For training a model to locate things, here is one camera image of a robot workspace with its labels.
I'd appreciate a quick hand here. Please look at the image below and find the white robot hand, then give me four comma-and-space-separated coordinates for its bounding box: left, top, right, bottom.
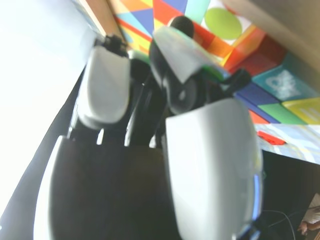
33, 16, 265, 240

